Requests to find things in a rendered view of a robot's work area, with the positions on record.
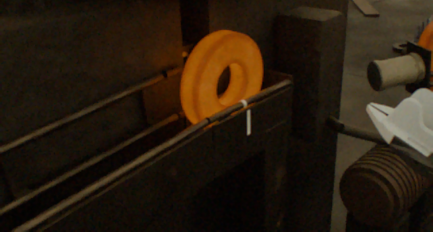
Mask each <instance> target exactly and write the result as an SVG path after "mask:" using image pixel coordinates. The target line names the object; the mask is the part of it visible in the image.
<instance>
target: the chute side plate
mask: <svg viewBox="0 0 433 232"><path fill-rule="evenodd" d="M248 110H250V134H249V135H247V111H248ZM285 120H287V135H289V134H290V133H291V132H292V87H291V86H289V87H287V88H285V89H284V90H282V91H280V92H278V93H275V94H273V95H271V96H269V97H268V98H266V99H262V100H260V101H258V102H256V103H254V104H252V105H251V106H248V107H247V108H244V109H243V110H241V111H239V112H237V113H235V114H233V115H231V116H229V117H227V118H225V119H223V120H221V121H220V122H218V123H214V124H212V125H211V126H208V127H207V128H205V129H204V130H202V131H200V132H199V133H197V135H194V136H193V137H191V138H190V139H188V140H186V141H184V142H182V143H181V144H179V145H176V146H175V147H174V148H172V149H170V150H169V151H167V152H166V153H164V154H162V155H161V156H159V157H157V158H156V159H154V160H152V161H151V162H149V163H148V164H146V165H145V166H143V167H141V168H140V169H137V170H135V171H134V172H132V173H131V174H129V175H127V176H125V177H124V178H123V179H121V180H119V181H118V182H116V183H115V184H113V185H111V186H109V187H108V188H106V189H105V190H103V191H101V192H99V193H97V194H96V195H94V196H93V197H91V198H89V199H88V200H86V201H84V202H83V203H81V204H79V205H77V206H76V207H74V208H73V209H71V210H70V211H68V212H67V213H65V214H63V215H62V216H60V217H59V218H56V219H54V220H52V221H51V222H50V223H47V224H46V225H44V226H43V227H41V228H40V229H38V230H36V231H35V232H142V231H143V230H144V229H146V228H147V227H148V226H150V225H151V224H152V223H154V222H155V221H157V220H158V219H159V218H161V217H162V216H164V215H166V214H167V213H169V212H170V211H171V210H172V209H173V208H175V207H177V206H178V205H179V204H181V203H182V202H184V201H185V200H186V199H187V198H189V197H191V196H192V195H193V194H195V193H196V192H197V191H199V190H201V189H202V188H203V187H205V186H207V184H209V183H211V182H212V181H213V180H215V179H216V178H218V177H219V176H221V175H222V174H223V173H225V172H227V171H228V170H230V169H232V168H235V167H236V166H238V165H239V164H241V163H242V162H244V161H245V160H247V159H248V158H250V157H252V156H253V155H255V154H257V153H258V152H260V151H262V150H263V149H264V148H265V132H266V131H267V130H268V129H270V128H271V127H273V126H275V125H276V124H279V123H280V122H283V121H285Z"/></svg>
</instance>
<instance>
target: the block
mask: <svg viewBox="0 0 433 232"><path fill-rule="evenodd" d="M343 33H344V14H343V13H341V12H339V11H333V10H328V9H319V8H314V7H305V6H300V7H296V8H294V9H291V10H288V11H285V12H282V13H280V14H279V15H278V18H277V65H276V72H279V73H282V74H287V75H290V76H291V75H292V76H293V84H294V89H293V91H292V132H291V133H290V134H289V135H291V136H293V137H297V138H299V139H303V140H305V141H308V142H311V143H318V142H319V141H320V140H322V139H324V138H325V137H327V136H328V135H329V134H331V133H332V132H334V129H332V128H330V127H329V126H328V125H326V123H325V122H326V119H327V117H328V116H333V117H334V118H335V119H337V111H338V94H339V85H340V69H341V59H342V42H343Z"/></svg>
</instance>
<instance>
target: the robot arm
mask: <svg viewBox="0 0 433 232"><path fill-rule="evenodd" d="M366 112H367V113H368V115H369V117H370V118H371V120H372V121H373V123H374V124H375V126H376V128H377V129H378V131H379V132H380V134H381V136H383V138H384V139H385V141H386V142H387V143H388V144H389V145H390V148H391V149H392V151H393V152H394V153H395V154H396V155H397V156H398V157H399V158H400V159H401V160H402V161H403V162H404V163H405V164H406V165H407V166H408V167H409V168H412V169H413V170H414V171H415V172H417V173H418V174H419V175H421V176H422V177H424V178H426V179H427V180H429V181H431V182H433V92H431V91H429V90H427V89H420V90H418V91H416V92H415V93H414V94H413V95H412V96H411V97H409V98H406V99H404V100H403V101H402V102H401V103H400V104H399V105H398V106H397V107H396V108H395V109H393V108H390V107H387V106H383V105H379V104H376V103H370V104H368V105H367V107H366ZM422 227H423V228H424V230H425V232H433V211H432V212H431V213H430V214H429V216H428V218H427V220H426V221H425V222H424V223H423V224H422Z"/></svg>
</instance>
